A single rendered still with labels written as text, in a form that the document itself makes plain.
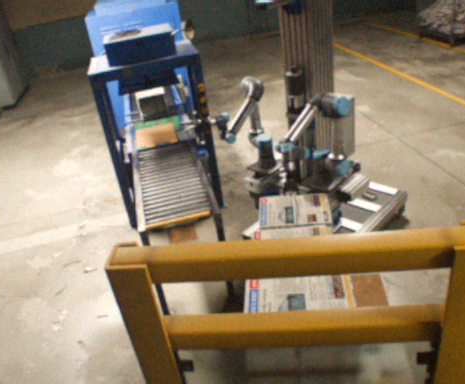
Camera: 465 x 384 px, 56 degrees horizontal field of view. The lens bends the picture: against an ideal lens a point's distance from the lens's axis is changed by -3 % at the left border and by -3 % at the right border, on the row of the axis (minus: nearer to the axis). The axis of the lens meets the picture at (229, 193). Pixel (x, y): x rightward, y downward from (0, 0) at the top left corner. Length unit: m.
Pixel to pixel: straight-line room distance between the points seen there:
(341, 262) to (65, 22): 10.86
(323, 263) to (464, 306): 0.29
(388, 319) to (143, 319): 0.51
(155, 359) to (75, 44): 10.70
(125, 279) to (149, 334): 0.16
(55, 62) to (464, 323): 11.14
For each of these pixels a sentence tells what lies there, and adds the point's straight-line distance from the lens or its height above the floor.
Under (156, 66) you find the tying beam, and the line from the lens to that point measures 3.95.
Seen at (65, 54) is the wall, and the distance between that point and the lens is 11.58.
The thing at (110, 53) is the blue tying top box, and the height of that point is 1.66.
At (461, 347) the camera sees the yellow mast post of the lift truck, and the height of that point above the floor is 1.59.
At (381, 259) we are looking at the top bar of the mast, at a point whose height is 1.83.
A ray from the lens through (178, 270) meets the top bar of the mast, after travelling 0.90.
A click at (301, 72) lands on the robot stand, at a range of 3.09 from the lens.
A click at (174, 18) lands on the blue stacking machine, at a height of 1.55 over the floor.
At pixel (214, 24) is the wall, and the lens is 11.61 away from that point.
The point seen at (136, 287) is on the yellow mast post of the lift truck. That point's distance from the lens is 0.93.
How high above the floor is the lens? 2.38
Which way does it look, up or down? 30 degrees down
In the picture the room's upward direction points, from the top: 9 degrees counter-clockwise
